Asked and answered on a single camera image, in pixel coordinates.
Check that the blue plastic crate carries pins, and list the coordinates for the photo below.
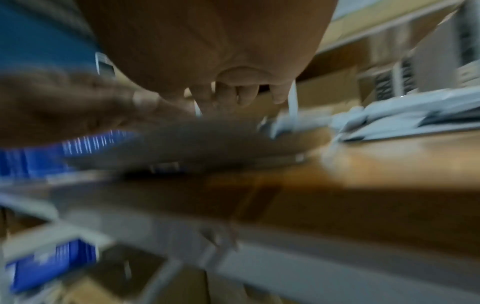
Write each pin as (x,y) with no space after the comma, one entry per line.
(45,159)

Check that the blue crate with white label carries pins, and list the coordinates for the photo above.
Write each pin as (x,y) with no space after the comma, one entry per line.
(52,267)

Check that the white metal rack frame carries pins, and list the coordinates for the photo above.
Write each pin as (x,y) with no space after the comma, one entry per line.
(105,62)

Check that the person's left hand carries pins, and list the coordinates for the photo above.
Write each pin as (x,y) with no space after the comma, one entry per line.
(60,107)

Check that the white packet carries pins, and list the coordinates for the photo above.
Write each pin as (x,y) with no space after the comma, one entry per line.
(202,145)

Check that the person's right hand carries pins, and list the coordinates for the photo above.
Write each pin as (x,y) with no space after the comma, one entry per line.
(210,41)

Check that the wooden table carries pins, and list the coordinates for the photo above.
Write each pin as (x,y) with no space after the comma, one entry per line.
(375,172)

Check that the pile of grey mailer bags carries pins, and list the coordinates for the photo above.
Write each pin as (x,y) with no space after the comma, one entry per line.
(405,116)

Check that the blue roller shutter door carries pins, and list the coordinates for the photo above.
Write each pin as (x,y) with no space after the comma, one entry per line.
(37,35)

